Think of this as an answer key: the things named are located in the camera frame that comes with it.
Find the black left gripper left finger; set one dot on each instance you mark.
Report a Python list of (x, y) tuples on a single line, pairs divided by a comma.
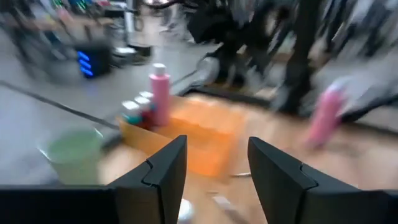
[(161, 186)]

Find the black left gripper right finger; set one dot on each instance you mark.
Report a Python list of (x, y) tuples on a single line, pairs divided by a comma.
[(280, 186)]

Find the small light brown paint bottle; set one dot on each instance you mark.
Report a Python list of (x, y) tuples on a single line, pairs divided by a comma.
[(185, 211)]

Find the black paintbrush silver ferrule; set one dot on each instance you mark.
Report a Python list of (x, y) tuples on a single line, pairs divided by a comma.
[(225, 203), (241, 175)]

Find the large pink paint bottle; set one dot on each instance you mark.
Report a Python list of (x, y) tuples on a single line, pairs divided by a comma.
[(326, 115), (160, 93)]

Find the small magenta paint bottle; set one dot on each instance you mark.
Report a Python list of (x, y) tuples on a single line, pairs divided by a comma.
[(143, 101)]

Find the small blue paint bottle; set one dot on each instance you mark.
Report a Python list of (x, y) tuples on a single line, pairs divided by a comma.
[(146, 94)]

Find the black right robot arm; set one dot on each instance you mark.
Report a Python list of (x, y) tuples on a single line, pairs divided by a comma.
[(298, 62)]

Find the orange translucent plastic bin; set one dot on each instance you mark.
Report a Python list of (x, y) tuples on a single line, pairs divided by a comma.
[(205, 140)]

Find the green plastic cup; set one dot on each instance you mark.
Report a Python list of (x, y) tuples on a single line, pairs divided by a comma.
[(74, 155)]

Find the black computer tower with lights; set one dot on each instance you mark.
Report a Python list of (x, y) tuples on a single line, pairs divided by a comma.
[(99, 59)]

